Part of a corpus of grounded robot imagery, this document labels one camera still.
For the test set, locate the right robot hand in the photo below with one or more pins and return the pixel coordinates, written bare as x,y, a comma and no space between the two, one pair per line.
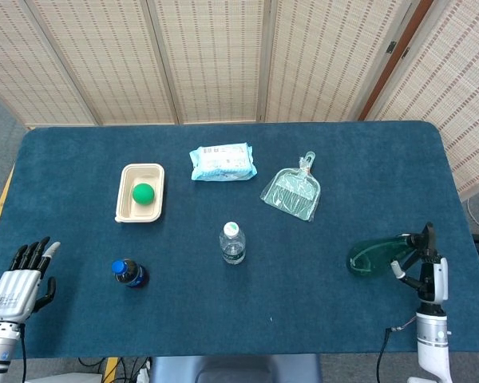
439,279

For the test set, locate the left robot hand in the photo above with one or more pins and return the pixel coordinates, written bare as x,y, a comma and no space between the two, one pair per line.
14,293

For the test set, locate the green spray bottle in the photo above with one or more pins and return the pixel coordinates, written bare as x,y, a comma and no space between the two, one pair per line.
371,255

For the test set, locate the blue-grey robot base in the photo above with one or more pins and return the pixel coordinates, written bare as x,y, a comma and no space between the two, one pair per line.
231,369

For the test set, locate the small Pepsi cola bottle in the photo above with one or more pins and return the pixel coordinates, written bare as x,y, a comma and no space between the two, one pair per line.
133,275

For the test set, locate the clear water bottle green label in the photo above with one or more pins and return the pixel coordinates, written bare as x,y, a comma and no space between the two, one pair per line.
232,247

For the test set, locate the white box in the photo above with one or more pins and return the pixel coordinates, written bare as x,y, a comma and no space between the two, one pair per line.
64,377

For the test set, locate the beige rectangular food container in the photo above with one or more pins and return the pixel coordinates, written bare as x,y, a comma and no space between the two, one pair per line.
125,207

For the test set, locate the white power strip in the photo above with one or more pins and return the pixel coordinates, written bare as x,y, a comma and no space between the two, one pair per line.
144,376

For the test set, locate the green ball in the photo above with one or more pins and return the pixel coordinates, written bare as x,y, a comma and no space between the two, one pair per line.
143,194

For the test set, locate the mint dustpan brush set wrapped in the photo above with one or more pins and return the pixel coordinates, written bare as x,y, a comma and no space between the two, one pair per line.
291,191

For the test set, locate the narrow bamboo folding screen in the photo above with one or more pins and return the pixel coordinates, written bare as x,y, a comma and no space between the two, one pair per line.
455,99

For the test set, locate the blue felt table cover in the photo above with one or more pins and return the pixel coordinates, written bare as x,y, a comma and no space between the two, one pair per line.
223,311

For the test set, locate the metal screen hinge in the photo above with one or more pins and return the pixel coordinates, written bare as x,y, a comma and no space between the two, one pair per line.
405,53
390,47

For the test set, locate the blue wet wipes pack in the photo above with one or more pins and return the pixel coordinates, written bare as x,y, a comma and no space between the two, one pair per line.
223,163

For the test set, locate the wide bamboo folding screen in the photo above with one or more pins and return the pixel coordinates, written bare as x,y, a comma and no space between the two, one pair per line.
104,60

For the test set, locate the brown wooden post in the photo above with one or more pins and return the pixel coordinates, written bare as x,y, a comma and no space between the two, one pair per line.
391,68

